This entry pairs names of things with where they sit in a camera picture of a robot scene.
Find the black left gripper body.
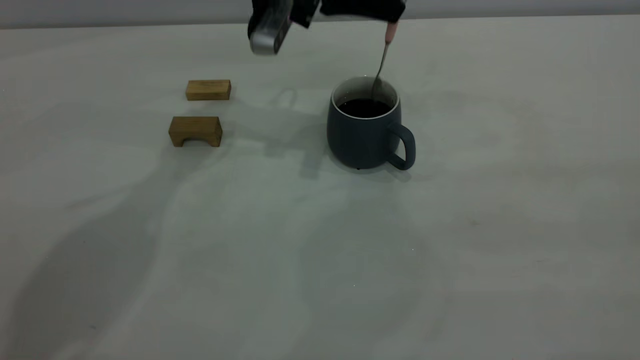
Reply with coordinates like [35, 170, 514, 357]
[289, 0, 351, 29]

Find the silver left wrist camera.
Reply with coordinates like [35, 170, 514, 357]
[247, 0, 295, 56]

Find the arched wooden block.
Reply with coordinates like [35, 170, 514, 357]
[168, 116, 223, 148]

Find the dark coffee liquid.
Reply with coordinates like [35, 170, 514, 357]
[337, 98, 394, 120]

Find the dark blue coffee mug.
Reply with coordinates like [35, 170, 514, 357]
[326, 76, 417, 172]

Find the pink handled metal spoon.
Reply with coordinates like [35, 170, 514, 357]
[371, 22, 399, 102]

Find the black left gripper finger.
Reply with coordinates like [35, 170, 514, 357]
[347, 0, 407, 24]

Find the flat wooden block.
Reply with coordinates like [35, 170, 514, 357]
[185, 79, 232, 102]

